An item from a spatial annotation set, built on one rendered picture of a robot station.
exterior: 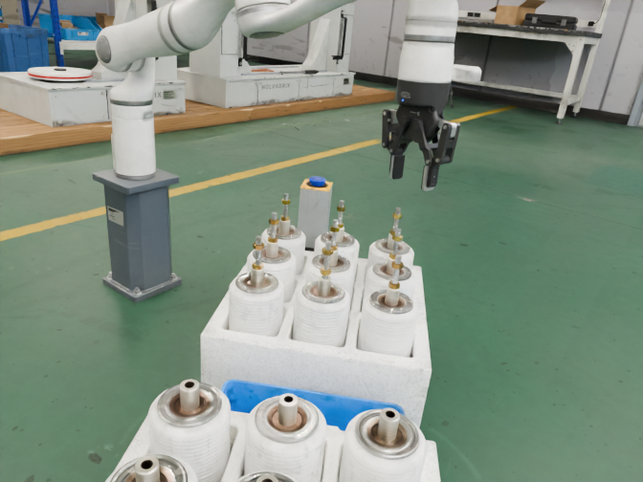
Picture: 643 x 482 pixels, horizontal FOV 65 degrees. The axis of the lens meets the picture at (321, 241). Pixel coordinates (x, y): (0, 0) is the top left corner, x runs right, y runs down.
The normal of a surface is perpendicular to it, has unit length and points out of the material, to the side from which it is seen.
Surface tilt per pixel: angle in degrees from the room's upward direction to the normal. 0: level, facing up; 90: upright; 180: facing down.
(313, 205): 90
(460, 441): 0
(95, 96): 90
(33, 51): 92
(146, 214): 90
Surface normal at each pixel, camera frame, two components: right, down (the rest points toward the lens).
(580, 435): 0.08, -0.91
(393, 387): -0.14, 0.39
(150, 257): 0.80, 0.30
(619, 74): -0.60, 0.28
